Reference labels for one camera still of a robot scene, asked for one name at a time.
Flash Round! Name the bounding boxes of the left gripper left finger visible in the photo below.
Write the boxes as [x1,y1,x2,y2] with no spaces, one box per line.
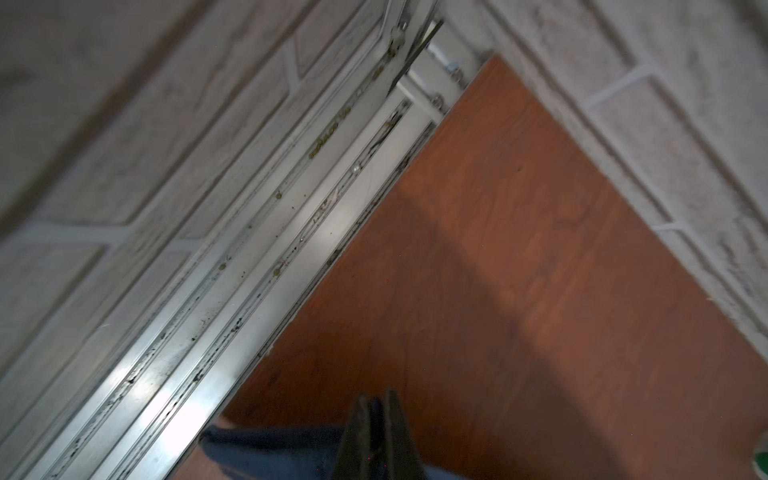
[331,396,372,480]

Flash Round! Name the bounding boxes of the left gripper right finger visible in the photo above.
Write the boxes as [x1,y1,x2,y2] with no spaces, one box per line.
[379,390,425,480]

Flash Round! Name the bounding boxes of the blue denim trousers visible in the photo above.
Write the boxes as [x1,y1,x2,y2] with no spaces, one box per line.
[197,424,469,480]

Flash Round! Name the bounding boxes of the white tape roll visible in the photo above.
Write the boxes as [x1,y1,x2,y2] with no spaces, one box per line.
[751,430,768,480]

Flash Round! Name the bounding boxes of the aluminium rail frame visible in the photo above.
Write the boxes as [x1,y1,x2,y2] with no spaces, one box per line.
[0,0,487,480]

